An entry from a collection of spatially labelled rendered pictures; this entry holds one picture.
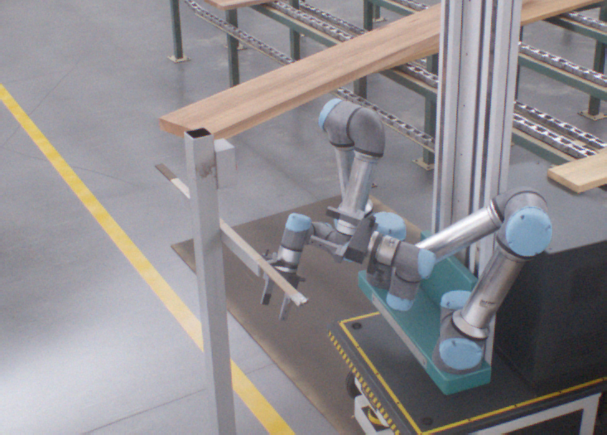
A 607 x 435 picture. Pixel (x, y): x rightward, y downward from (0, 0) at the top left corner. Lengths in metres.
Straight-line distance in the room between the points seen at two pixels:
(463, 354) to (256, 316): 1.53
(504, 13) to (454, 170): 0.65
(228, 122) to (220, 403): 1.11
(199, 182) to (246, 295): 1.68
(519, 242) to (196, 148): 0.87
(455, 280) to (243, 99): 1.22
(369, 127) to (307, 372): 1.16
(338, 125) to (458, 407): 0.97
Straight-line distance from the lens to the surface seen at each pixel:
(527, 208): 2.46
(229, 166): 2.51
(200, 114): 3.59
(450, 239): 2.63
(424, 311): 3.11
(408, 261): 2.52
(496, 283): 2.55
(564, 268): 2.91
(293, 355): 3.76
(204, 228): 2.57
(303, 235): 3.00
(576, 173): 3.28
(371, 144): 2.91
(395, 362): 3.20
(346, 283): 4.18
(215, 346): 2.79
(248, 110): 3.60
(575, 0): 5.33
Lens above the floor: 2.29
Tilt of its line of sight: 27 degrees down
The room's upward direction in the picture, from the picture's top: 1 degrees counter-clockwise
